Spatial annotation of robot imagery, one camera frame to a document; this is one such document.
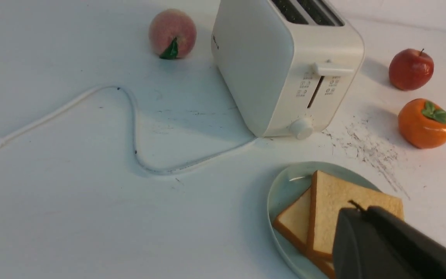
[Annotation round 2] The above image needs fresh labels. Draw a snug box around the white power cable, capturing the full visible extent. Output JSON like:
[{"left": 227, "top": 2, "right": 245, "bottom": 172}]
[{"left": 0, "top": 85, "right": 256, "bottom": 176}]

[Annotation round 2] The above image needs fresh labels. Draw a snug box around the pink peach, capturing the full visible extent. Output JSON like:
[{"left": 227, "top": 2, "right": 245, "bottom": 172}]
[{"left": 148, "top": 9, "right": 197, "bottom": 60}]

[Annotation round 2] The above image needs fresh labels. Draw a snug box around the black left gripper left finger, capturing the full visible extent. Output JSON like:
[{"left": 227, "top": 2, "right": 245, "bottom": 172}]
[{"left": 333, "top": 200, "right": 421, "bottom": 279}]

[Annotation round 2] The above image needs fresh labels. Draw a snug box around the red apple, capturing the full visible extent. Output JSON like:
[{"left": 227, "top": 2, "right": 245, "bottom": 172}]
[{"left": 389, "top": 49, "right": 435, "bottom": 91}]

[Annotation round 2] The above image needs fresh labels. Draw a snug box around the white two-slot toaster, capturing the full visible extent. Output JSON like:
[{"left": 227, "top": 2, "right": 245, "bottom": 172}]
[{"left": 211, "top": 0, "right": 365, "bottom": 140}]

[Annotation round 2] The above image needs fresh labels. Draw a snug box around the orange persimmon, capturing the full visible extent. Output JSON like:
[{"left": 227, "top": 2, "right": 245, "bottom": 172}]
[{"left": 398, "top": 98, "right": 446, "bottom": 150}]

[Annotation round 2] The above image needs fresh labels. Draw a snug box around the toast slice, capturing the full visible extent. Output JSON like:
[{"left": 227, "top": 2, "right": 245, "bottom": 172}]
[
  {"left": 306, "top": 170, "right": 404, "bottom": 261},
  {"left": 271, "top": 189, "right": 336, "bottom": 279}
]

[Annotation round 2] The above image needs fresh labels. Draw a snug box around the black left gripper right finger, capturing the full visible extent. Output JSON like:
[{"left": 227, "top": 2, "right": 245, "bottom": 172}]
[{"left": 366, "top": 206, "right": 446, "bottom": 279}]

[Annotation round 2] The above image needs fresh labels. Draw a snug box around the light blue plate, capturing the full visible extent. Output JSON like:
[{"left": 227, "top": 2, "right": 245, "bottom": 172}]
[{"left": 266, "top": 161, "right": 380, "bottom": 279}]

